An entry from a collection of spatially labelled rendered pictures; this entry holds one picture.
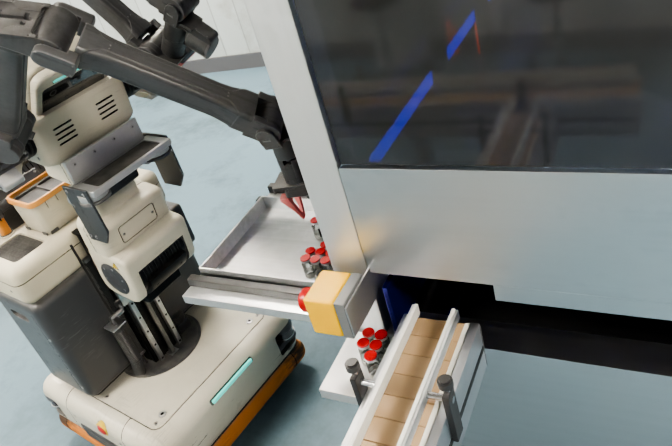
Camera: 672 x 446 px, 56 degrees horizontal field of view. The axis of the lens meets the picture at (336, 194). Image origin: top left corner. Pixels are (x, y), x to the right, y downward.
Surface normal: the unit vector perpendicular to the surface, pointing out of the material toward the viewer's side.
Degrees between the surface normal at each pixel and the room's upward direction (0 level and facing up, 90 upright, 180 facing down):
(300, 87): 90
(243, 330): 0
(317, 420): 0
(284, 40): 90
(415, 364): 0
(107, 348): 90
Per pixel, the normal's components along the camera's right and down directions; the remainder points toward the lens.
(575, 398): -0.41, 0.57
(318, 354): -0.25, -0.82
